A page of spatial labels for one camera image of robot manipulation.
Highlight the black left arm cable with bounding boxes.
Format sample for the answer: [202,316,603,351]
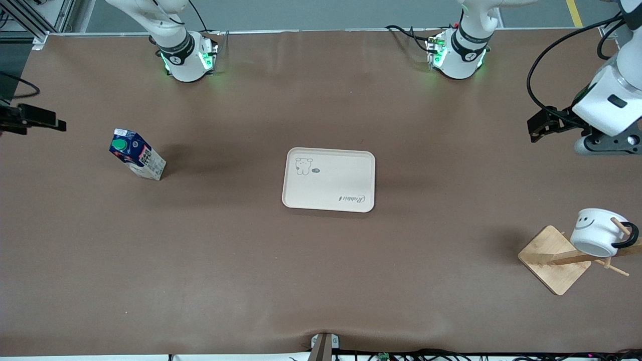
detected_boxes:
[527,13,625,116]

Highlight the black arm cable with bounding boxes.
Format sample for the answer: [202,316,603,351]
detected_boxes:
[0,70,41,99]
[527,13,625,116]

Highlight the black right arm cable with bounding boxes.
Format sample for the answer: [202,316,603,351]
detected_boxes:
[0,70,41,99]

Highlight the wooden cup rack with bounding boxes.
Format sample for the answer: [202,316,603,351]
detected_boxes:
[518,216,642,296]

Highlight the blue milk carton green cap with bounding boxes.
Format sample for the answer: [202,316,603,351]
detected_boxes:
[109,128,167,181]

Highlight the aluminium frame profile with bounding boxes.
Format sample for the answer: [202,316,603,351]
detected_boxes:
[0,0,76,51]
[599,0,632,40]

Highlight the black base cables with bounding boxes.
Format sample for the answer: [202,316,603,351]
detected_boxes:
[385,24,443,71]

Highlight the white cup black handle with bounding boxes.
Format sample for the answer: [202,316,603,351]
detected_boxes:
[570,208,640,258]

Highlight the beige plastic tray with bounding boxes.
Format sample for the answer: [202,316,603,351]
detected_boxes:
[282,147,376,213]

